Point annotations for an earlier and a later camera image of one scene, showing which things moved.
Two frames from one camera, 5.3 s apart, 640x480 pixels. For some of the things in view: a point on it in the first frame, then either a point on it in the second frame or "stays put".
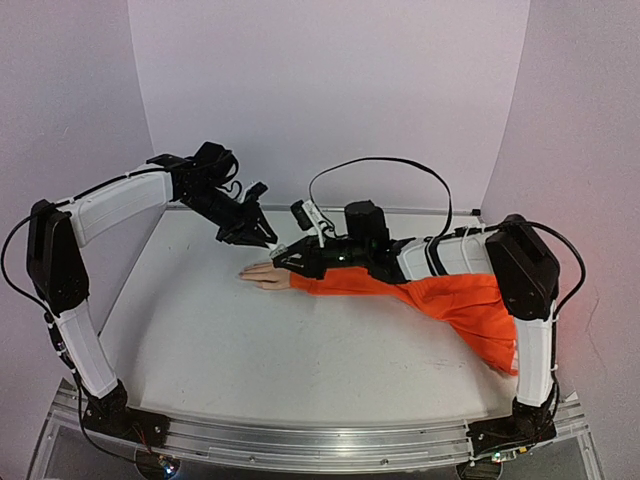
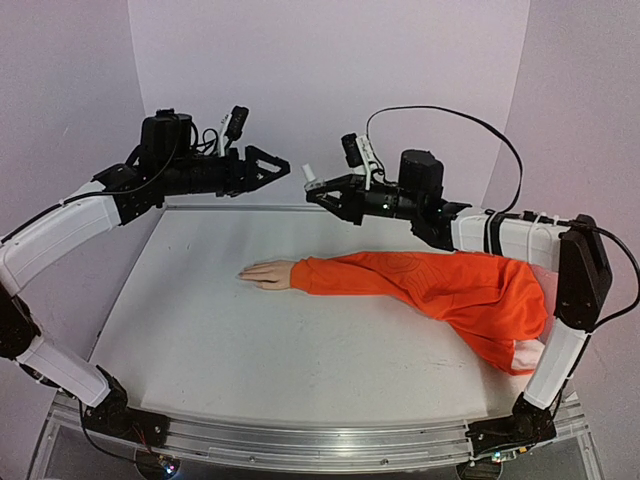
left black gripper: x=243 y=236 → x=239 y=184
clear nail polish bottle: x=278 y=250 → x=312 y=181
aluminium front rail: x=289 y=444 stays put
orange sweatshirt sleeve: x=468 y=305 stays put
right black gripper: x=310 y=255 → x=357 y=200
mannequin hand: x=266 y=276 stays put
